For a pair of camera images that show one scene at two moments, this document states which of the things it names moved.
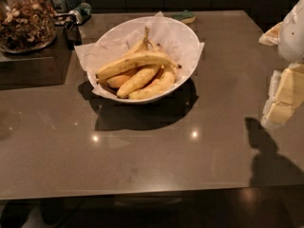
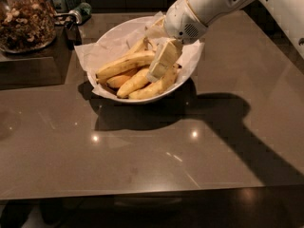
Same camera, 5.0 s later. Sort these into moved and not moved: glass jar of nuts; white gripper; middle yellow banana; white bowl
Moved: white gripper
Not moved: middle yellow banana; glass jar of nuts; white bowl
